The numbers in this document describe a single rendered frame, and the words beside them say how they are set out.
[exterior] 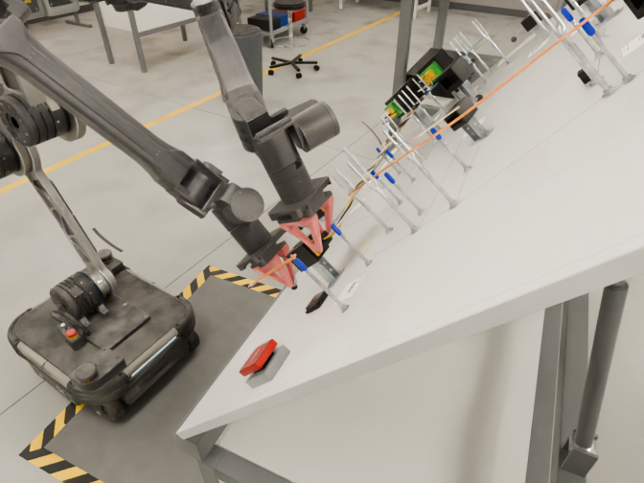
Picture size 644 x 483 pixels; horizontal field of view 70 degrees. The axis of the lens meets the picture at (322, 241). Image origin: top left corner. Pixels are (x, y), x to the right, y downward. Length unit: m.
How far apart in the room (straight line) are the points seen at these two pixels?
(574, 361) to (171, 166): 0.76
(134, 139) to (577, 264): 0.64
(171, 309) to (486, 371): 1.35
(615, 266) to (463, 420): 0.72
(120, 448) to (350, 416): 1.18
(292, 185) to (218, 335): 1.58
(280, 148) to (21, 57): 0.37
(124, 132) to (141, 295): 1.42
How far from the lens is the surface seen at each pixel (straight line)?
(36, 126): 1.48
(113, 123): 0.79
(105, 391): 1.87
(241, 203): 0.75
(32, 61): 0.79
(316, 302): 0.75
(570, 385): 0.89
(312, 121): 0.69
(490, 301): 0.39
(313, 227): 0.70
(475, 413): 1.04
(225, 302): 2.35
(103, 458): 2.00
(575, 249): 0.38
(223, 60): 0.89
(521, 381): 1.12
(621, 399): 2.31
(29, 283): 2.84
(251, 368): 0.68
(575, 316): 1.01
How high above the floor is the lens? 1.65
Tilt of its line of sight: 38 degrees down
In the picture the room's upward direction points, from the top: straight up
